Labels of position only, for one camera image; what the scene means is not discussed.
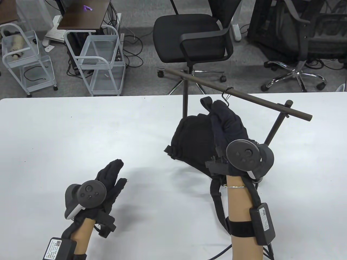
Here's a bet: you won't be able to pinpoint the person's left hand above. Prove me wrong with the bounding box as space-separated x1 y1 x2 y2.
79 159 128 221

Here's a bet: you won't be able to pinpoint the person's right hand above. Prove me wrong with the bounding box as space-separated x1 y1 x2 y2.
200 96 257 180

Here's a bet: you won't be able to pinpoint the black wire hanger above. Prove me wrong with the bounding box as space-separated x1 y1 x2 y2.
221 87 234 105

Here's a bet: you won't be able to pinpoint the black garment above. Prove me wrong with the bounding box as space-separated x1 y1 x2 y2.
164 114 231 180

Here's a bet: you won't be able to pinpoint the person's right forearm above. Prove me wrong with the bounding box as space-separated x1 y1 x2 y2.
226 175 265 260

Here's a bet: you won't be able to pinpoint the person's left forearm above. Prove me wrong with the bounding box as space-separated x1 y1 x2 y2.
70 217 96 260

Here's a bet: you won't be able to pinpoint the black box on right forearm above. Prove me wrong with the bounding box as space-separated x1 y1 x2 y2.
249 203 277 246

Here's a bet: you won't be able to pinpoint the black box on left forearm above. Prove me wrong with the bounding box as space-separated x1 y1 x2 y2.
42 238 78 260

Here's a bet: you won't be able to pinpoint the black controller on left wrist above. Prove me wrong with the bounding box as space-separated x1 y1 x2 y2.
64 180 107 220

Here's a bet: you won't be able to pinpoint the black controller on wrist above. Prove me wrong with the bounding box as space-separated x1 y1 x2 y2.
226 139 275 181
64 180 107 220

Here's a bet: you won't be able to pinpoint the dark brown clothes rack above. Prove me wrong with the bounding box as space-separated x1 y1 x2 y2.
164 68 313 147

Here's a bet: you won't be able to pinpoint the black controller on right wrist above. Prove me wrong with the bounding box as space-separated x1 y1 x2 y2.
226 139 275 181

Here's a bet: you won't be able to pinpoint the black office chair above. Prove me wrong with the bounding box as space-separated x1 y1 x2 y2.
153 0 242 95

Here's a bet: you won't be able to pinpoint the white desk leg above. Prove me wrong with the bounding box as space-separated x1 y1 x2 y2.
230 0 242 42

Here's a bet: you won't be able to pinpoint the grey office chair chrome base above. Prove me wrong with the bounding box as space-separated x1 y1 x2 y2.
261 0 347 93

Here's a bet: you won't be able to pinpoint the black mesh chair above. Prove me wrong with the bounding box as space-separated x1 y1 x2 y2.
247 0 308 64

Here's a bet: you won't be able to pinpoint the white desk foot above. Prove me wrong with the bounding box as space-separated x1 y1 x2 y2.
42 15 66 47

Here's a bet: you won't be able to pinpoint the beige soft toy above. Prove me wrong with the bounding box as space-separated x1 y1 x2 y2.
10 35 25 59

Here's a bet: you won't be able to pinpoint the dark brown desk top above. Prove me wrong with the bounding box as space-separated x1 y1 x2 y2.
0 0 20 24

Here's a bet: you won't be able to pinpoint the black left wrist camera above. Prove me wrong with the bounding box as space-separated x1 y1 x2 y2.
94 211 117 239

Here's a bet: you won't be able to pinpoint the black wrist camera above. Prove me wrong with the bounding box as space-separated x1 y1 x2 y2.
94 211 117 239
205 155 231 175

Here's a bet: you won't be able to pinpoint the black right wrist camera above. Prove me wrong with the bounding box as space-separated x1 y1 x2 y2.
205 155 231 175

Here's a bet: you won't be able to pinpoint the black floor cables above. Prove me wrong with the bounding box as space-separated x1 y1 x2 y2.
66 3 144 76

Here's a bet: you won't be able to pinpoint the black glove cable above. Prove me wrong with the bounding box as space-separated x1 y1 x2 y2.
210 175 231 235

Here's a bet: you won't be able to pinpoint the black forearm strap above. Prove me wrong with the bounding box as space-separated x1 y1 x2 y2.
226 220 257 238

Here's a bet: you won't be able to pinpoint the white wire cart with toy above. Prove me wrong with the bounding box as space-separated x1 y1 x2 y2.
0 23 58 98

